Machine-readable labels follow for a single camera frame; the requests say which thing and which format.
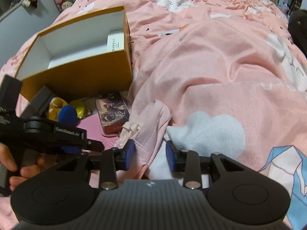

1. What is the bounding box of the pink snap wallet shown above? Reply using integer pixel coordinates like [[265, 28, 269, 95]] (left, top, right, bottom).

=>
[[77, 114, 118, 149]]

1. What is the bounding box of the black gift box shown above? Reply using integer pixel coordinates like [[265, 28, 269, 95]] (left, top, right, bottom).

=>
[[20, 86, 57, 119]]

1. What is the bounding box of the brown bear plush keychain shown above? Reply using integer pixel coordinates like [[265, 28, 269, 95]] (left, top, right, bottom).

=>
[[46, 97, 78, 127]]

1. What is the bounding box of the anime art card box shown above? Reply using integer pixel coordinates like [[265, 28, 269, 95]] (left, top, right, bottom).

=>
[[95, 92, 130, 135]]

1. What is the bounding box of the pink mini backpack pouch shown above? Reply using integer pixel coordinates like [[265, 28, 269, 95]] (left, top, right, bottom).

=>
[[115, 100, 171, 179]]

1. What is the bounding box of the person's left hand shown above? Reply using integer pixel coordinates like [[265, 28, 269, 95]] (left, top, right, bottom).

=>
[[0, 142, 59, 193]]

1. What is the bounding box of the yellow plush toy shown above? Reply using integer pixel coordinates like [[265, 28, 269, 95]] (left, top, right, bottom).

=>
[[69, 100, 93, 120]]

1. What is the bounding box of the orange cardboard storage box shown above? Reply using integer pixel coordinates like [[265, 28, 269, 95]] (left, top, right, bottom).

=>
[[16, 6, 133, 100]]

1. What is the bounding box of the pink patterned duvet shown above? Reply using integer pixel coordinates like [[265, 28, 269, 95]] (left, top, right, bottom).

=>
[[0, 0, 307, 230]]

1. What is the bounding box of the white box with writing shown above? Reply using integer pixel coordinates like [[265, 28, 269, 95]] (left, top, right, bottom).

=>
[[107, 30, 124, 52]]

